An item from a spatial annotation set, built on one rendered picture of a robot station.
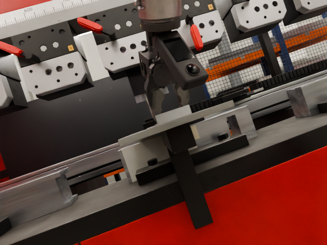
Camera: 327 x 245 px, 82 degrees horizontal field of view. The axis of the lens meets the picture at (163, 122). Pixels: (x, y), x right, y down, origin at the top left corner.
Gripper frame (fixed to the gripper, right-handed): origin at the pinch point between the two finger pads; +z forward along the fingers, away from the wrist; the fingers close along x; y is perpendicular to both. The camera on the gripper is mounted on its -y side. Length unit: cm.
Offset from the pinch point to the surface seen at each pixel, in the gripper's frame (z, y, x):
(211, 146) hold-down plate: 9.0, -5.8, -8.2
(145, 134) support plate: -8.4, -12.5, 9.9
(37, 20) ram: -19.2, 31.9, 22.0
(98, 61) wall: 133, 466, -24
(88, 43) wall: 97, 499, -16
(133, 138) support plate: -8.2, -12.2, 11.8
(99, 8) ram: -20.3, 28.5, 6.2
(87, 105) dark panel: 26, 65, 19
